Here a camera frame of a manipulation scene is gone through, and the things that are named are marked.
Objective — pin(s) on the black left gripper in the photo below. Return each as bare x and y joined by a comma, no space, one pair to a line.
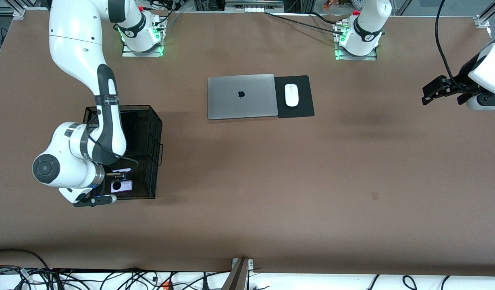
462,83

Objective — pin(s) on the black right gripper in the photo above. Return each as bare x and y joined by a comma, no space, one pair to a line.
117,176

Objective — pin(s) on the lavender square flip phone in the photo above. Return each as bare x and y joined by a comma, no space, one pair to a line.
124,187

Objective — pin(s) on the long black smartphone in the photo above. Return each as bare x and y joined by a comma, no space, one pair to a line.
132,129

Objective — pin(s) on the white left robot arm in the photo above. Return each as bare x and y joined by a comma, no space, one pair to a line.
368,20

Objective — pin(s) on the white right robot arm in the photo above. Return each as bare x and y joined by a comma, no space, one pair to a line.
74,40

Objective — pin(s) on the black mesh two-tier tray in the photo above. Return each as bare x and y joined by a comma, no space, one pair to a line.
146,133

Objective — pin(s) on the black mouse pad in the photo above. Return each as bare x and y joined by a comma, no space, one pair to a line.
304,108

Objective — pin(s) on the silver closed laptop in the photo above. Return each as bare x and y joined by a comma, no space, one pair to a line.
231,100

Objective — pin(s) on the small orange figurine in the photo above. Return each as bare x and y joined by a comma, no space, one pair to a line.
327,4

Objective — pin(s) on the white computer mouse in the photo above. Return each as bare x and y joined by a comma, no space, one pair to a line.
292,96

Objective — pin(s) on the grey power strip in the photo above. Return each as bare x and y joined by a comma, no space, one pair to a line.
251,9

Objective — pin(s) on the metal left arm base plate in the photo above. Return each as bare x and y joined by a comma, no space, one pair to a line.
368,57

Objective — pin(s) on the aluminium frame profile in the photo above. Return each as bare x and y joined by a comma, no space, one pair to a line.
482,21
19,12

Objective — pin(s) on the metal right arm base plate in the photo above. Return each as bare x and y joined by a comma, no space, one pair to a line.
142,53

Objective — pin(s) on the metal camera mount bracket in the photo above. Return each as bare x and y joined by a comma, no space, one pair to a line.
238,276

